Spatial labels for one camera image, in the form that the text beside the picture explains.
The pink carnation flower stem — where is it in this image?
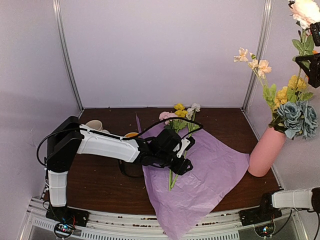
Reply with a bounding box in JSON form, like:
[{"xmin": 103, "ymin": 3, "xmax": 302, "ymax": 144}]
[{"xmin": 159, "ymin": 111, "xmax": 179, "ymax": 191}]

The peach poppy flower stem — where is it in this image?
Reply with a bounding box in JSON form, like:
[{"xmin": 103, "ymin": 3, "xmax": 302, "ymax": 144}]
[{"xmin": 233, "ymin": 47, "xmax": 277, "ymax": 111}]

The blue hydrangea flower stem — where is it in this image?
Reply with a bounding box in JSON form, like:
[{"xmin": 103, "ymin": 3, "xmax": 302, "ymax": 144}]
[{"xmin": 268, "ymin": 101, "xmax": 319, "ymax": 140}]

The peach pink rose stem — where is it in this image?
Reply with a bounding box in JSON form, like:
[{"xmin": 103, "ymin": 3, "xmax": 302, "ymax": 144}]
[{"xmin": 287, "ymin": 0, "xmax": 320, "ymax": 83}]

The purple tissue paper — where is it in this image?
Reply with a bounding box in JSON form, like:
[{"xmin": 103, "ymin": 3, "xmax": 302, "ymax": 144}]
[{"xmin": 142, "ymin": 129, "xmax": 250, "ymax": 240}]

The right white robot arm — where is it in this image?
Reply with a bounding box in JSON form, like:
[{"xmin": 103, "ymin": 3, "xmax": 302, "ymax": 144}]
[{"xmin": 256, "ymin": 53, "xmax": 320, "ymax": 221}]

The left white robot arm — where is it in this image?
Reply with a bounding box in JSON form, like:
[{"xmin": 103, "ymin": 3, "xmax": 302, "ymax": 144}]
[{"xmin": 45, "ymin": 116, "xmax": 195, "ymax": 222}]

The pink cylindrical vase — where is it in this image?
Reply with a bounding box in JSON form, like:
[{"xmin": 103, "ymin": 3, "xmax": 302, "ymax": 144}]
[{"xmin": 248, "ymin": 127, "xmax": 287, "ymax": 178}]

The white mug yellow inside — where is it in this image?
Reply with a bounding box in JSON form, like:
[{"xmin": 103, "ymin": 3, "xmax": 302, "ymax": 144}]
[{"xmin": 124, "ymin": 132, "xmax": 139, "ymax": 138}]

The yellow flower stem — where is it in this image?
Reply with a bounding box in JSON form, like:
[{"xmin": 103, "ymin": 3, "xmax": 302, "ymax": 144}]
[{"xmin": 173, "ymin": 103, "xmax": 188, "ymax": 132}]

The white flower stem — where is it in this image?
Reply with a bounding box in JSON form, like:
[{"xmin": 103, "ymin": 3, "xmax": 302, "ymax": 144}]
[{"xmin": 171, "ymin": 103, "xmax": 201, "ymax": 188}]

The white mug floral print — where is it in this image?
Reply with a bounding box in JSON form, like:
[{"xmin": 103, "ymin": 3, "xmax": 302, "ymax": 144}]
[{"xmin": 85, "ymin": 119, "xmax": 110, "ymax": 134}]

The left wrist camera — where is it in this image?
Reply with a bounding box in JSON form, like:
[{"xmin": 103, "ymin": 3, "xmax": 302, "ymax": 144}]
[{"xmin": 173, "ymin": 136, "xmax": 196, "ymax": 158}]

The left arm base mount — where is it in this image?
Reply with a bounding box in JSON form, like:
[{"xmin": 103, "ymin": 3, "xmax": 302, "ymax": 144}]
[{"xmin": 45, "ymin": 208, "xmax": 90, "ymax": 239}]

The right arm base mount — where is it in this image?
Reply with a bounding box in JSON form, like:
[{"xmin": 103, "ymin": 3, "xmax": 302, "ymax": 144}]
[{"xmin": 238, "ymin": 207, "xmax": 282, "ymax": 238}]

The front aluminium rail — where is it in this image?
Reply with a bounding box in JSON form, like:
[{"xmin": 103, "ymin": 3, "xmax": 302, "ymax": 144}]
[{"xmin": 24, "ymin": 196, "xmax": 301, "ymax": 240}]

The left aluminium frame post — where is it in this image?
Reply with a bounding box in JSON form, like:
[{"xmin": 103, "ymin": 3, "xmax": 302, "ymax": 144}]
[{"xmin": 52, "ymin": 0, "xmax": 84, "ymax": 112}]

